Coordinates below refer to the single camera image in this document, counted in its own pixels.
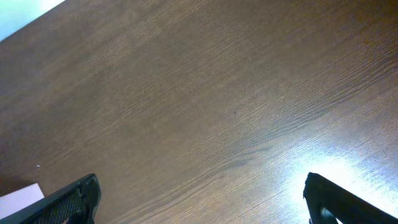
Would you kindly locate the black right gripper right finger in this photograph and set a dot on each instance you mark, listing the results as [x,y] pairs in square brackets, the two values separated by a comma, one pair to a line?
[330,203]

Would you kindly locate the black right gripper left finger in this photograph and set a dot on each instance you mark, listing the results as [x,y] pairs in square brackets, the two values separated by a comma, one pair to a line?
[76,203]

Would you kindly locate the white cardboard box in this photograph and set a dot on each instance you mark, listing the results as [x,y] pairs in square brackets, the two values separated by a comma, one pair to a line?
[20,199]

